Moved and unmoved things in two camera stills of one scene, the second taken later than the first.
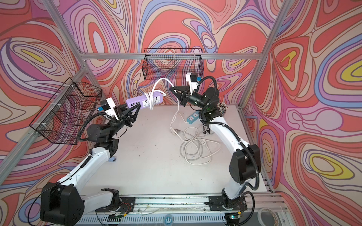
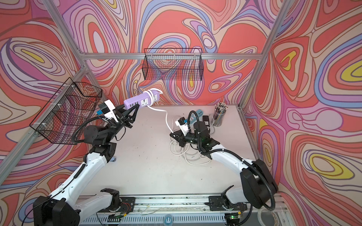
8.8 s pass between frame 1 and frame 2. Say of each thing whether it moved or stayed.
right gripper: moved
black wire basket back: stayed
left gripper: stayed
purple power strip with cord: moved
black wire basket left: stayed
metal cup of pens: stayed
